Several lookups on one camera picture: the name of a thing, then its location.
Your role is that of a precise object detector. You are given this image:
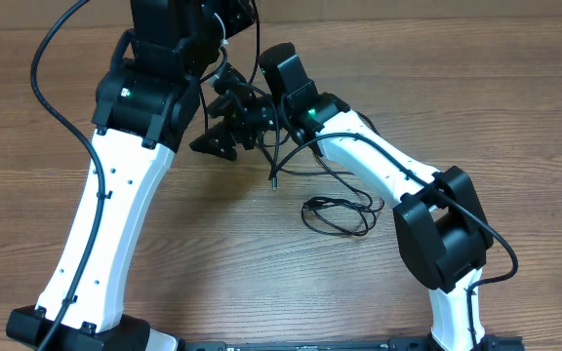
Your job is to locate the black usb cable short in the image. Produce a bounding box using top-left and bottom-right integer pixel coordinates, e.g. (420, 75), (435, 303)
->
(248, 0), (307, 191)

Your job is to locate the black usb cable long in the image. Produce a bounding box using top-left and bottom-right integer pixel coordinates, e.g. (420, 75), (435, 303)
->
(197, 0), (387, 238)

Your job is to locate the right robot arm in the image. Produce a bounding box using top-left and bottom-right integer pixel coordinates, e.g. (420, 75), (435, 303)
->
(190, 43), (494, 350)

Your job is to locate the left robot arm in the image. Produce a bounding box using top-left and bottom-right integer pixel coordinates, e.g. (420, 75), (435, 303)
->
(6, 0), (256, 350)

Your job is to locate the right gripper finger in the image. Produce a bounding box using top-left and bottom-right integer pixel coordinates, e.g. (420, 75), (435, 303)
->
(189, 122), (237, 161)
(206, 95), (237, 119)

